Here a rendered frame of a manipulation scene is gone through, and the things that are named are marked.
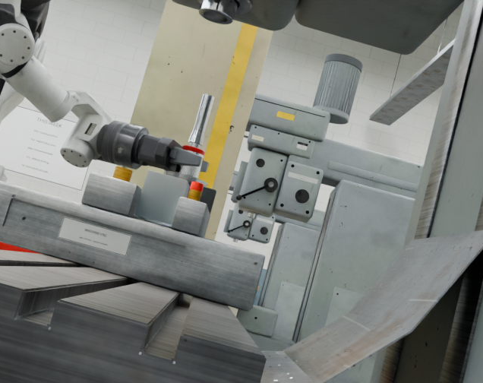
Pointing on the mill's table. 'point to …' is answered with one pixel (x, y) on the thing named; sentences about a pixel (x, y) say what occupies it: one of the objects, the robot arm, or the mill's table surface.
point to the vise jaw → (112, 194)
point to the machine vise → (127, 243)
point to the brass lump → (122, 173)
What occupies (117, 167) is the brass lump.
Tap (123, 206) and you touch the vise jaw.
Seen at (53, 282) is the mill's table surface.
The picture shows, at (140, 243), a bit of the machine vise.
